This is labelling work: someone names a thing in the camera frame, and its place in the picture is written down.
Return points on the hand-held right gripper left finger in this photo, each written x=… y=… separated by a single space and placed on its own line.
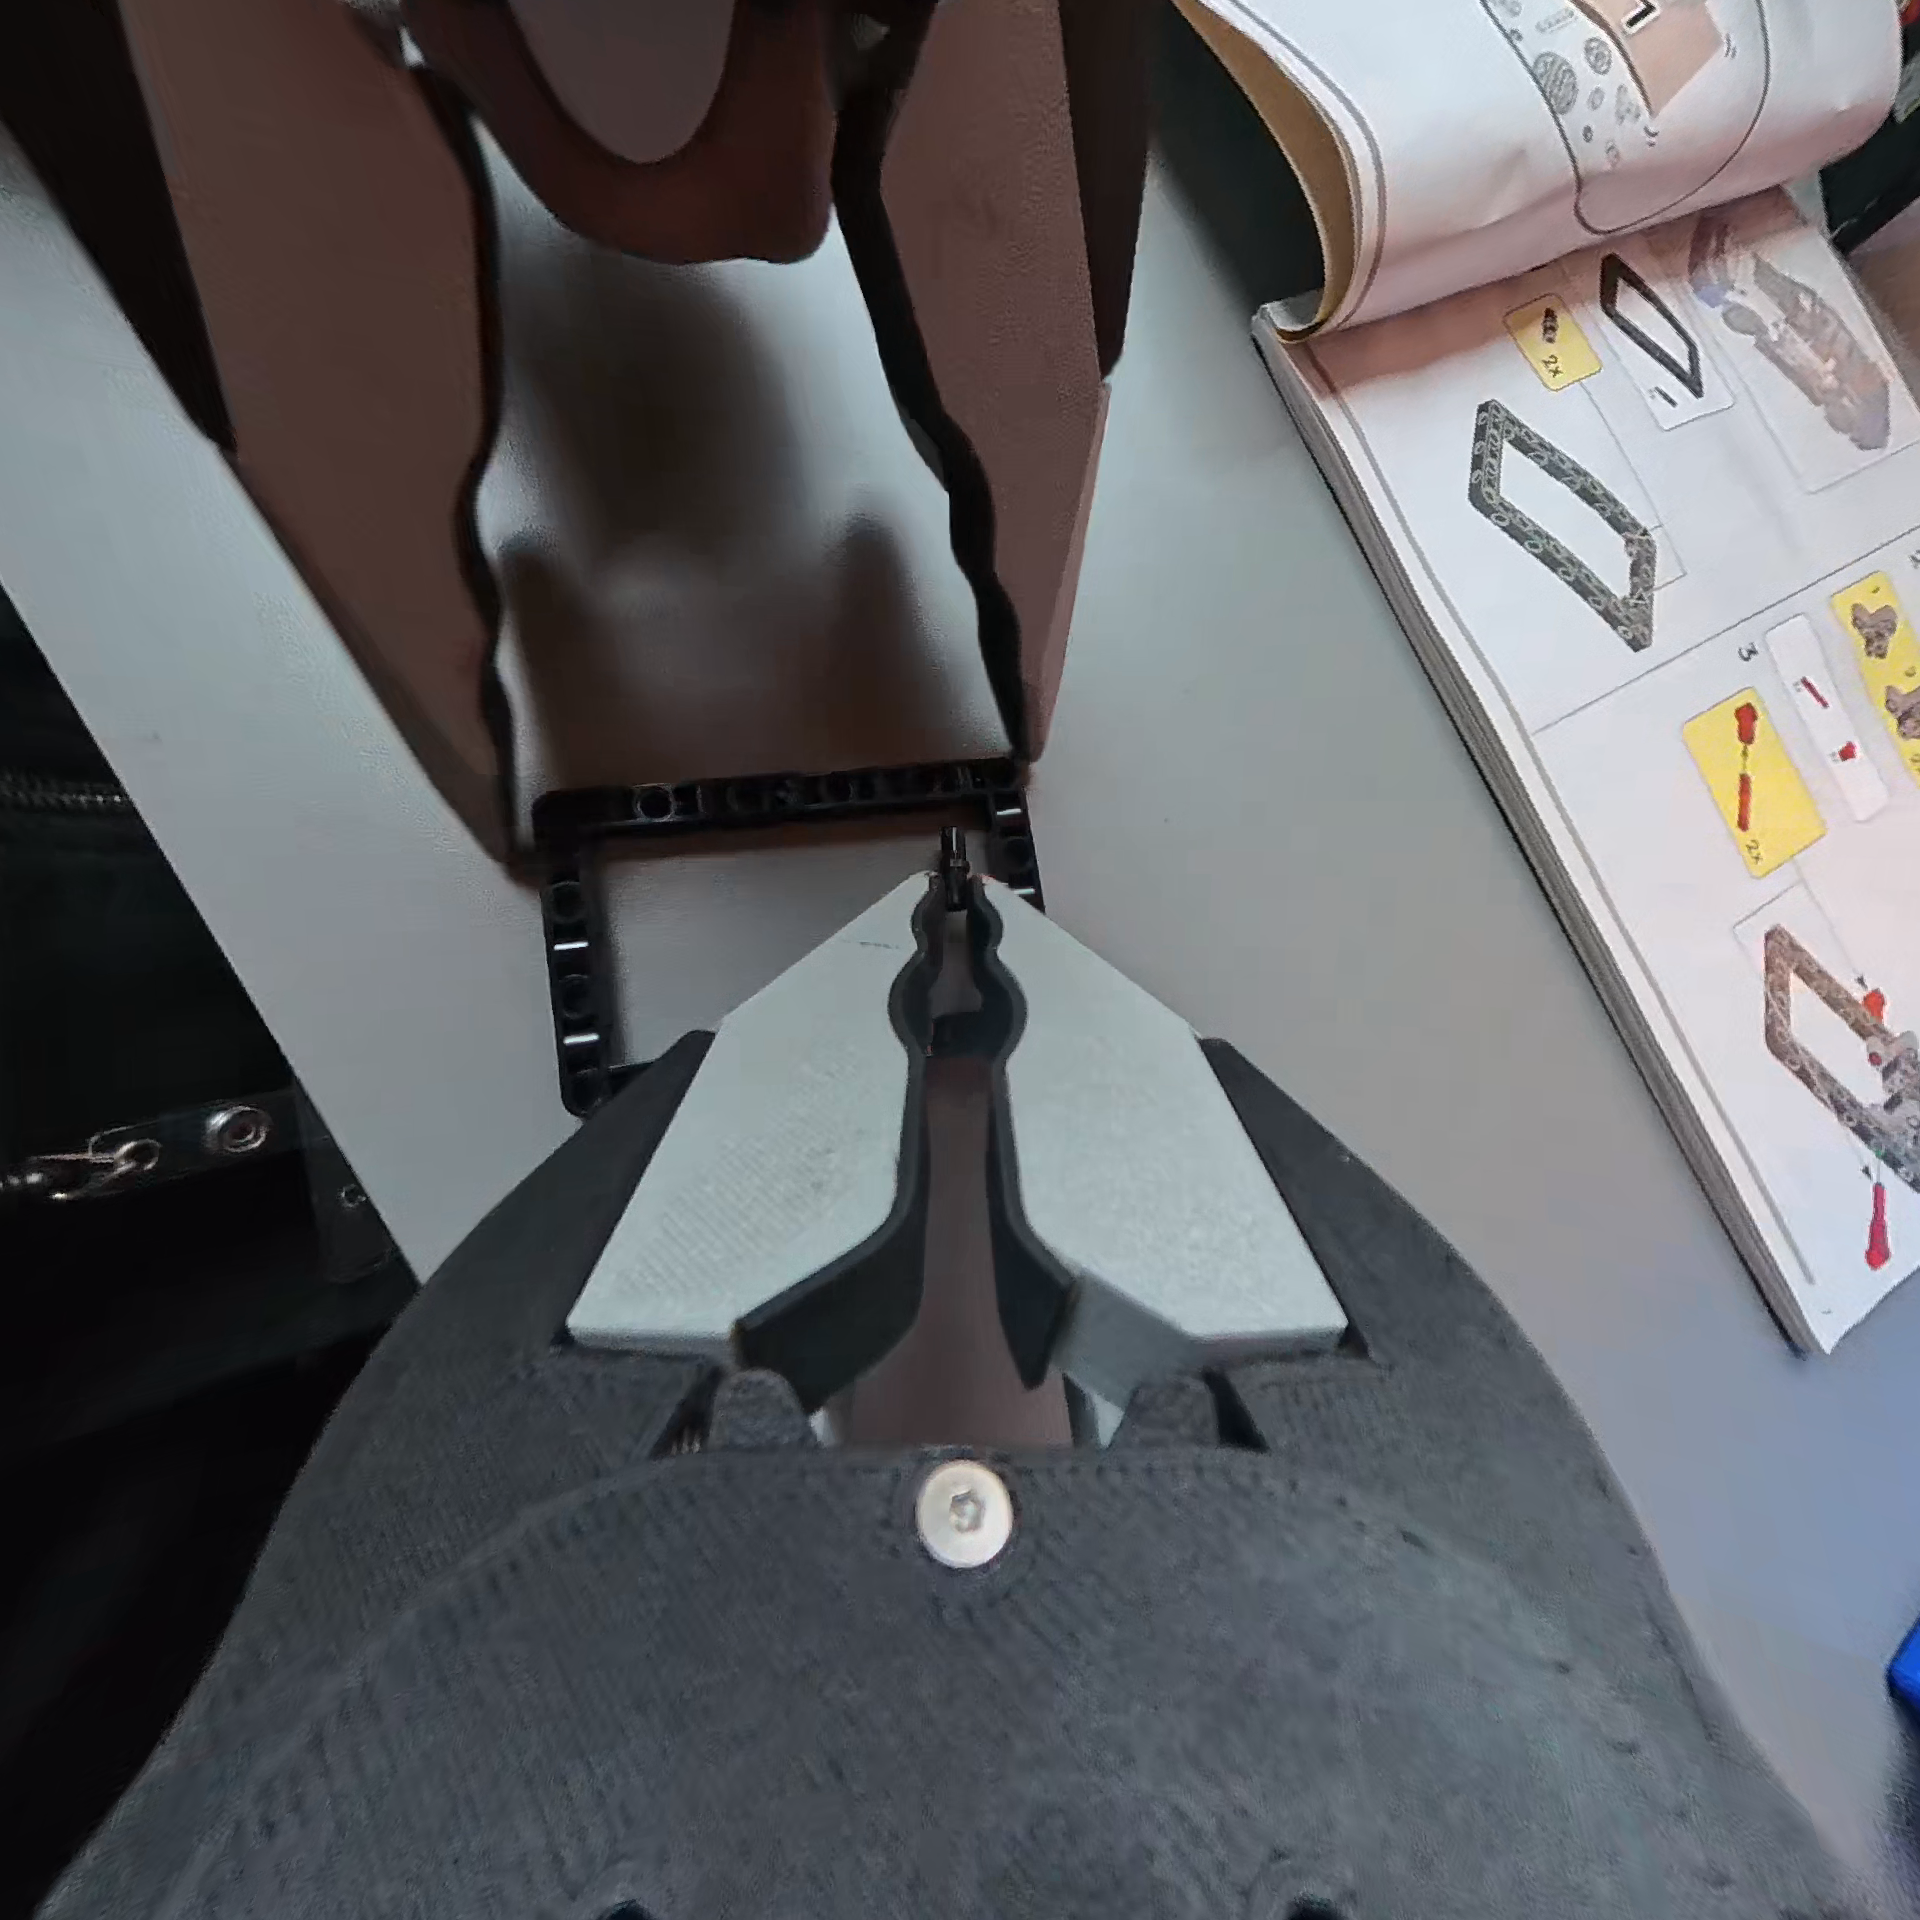
x=749 y=1184

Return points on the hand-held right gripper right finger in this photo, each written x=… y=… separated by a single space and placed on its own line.
x=1154 y=1184

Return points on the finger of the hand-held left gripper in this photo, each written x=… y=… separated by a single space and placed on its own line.
x=329 y=377
x=1003 y=301

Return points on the black lego pin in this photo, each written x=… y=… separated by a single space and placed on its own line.
x=954 y=869

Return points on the black rectangular lego frame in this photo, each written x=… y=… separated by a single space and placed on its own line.
x=721 y=802

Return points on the lego instruction booklet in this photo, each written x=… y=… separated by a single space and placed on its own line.
x=1576 y=601

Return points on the blue plastic bin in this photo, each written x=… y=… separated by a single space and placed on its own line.
x=1904 y=1659

